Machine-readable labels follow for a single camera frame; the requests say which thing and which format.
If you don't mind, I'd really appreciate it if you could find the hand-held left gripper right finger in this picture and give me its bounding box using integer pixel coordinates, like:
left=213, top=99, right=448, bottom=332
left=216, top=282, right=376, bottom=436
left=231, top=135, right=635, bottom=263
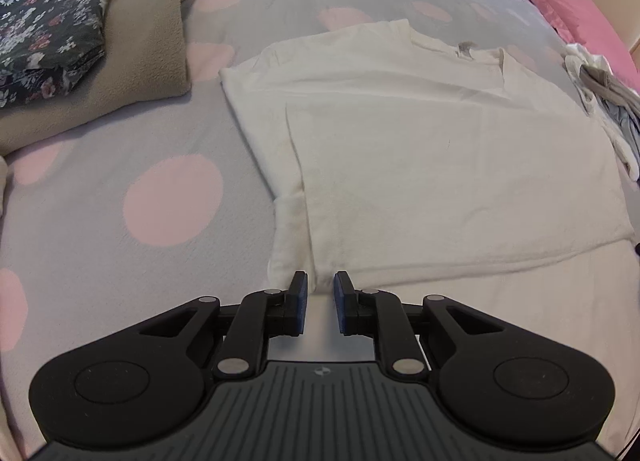
left=334, top=270, right=506, bottom=381

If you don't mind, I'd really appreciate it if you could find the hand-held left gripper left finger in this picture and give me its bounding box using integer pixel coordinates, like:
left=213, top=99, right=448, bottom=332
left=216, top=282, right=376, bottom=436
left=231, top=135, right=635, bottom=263
left=137, top=270, right=308, bottom=381

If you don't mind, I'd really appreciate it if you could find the white T-shirt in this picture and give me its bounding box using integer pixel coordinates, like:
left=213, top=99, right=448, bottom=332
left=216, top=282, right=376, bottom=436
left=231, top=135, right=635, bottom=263
left=219, top=18, right=640, bottom=452

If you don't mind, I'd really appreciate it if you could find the pile of grey white clothes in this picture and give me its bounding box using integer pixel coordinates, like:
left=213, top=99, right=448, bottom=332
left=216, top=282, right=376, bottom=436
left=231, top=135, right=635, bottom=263
left=564, top=42, right=640, bottom=182

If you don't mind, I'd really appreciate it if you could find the beige folded blanket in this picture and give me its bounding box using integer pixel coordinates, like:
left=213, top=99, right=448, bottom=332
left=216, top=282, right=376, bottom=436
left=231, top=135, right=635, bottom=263
left=0, top=0, right=203, bottom=157

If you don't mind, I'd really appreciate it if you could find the grey-blue garment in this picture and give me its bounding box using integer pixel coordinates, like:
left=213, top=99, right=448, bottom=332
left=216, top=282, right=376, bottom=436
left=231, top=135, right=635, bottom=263
left=597, top=96, right=640, bottom=142

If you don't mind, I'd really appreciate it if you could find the dark floral cloth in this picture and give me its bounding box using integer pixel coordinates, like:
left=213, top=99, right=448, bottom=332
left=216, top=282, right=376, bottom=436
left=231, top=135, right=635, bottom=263
left=0, top=0, right=114, bottom=107

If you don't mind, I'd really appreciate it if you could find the pink pillow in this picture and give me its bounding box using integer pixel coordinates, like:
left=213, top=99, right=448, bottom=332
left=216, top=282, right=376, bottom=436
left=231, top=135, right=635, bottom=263
left=487, top=0, right=640, bottom=92

